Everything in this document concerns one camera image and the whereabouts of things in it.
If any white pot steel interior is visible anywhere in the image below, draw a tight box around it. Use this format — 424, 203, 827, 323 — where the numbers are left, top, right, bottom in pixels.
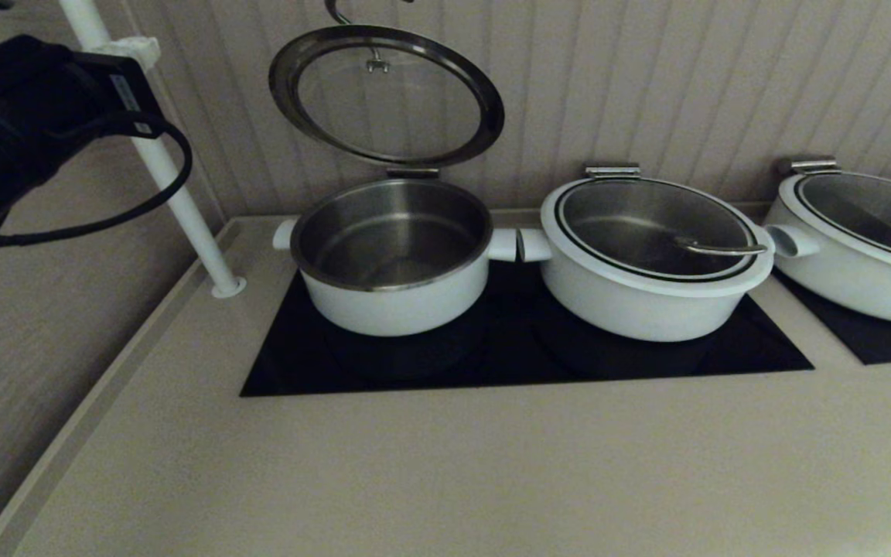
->
271, 176, 520, 337
766, 193, 891, 324
519, 223, 821, 343

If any white round pole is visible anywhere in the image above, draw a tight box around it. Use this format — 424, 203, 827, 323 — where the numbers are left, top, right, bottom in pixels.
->
57, 0, 247, 299

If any black cable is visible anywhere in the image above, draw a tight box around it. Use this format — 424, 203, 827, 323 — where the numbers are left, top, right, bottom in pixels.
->
0, 116, 193, 279

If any small black glass hob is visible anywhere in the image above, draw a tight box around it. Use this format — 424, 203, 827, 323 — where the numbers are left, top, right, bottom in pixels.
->
774, 267, 891, 366

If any large black glass hob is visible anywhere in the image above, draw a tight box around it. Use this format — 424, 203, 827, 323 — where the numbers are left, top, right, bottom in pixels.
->
239, 259, 816, 398

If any glass pot lid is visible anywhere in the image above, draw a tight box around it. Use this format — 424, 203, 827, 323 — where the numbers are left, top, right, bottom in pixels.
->
268, 0, 506, 180

